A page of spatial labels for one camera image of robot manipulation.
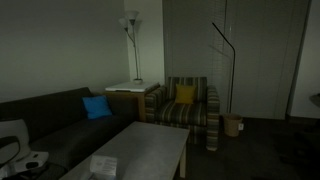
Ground paper on table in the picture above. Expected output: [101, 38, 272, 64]
[79, 154, 118, 180]

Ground wicker waste basket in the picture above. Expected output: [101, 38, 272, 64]
[222, 113, 244, 138]

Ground floor lamp two white shades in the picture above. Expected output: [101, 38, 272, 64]
[118, 9, 141, 81]

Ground dark grey sofa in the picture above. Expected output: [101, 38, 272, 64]
[0, 87, 141, 180]

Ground grey coffee table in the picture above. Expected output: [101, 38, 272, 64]
[59, 120, 190, 180]

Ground wooden side table white top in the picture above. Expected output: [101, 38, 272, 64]
[104, 80, 162, 123]

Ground thin black floor lamp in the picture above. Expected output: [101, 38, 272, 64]
[211, 21, 237, 114]

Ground vertical window blinds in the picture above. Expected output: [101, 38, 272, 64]
[162, 0, 313, 120]

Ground yellow cushion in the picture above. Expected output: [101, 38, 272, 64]
[174, 83, 198, 105]

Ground striped armchair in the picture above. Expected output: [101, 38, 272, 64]
[144, 76, 221, 153]

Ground blue cushion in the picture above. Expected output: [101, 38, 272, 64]
[81, 95, 114, 120]

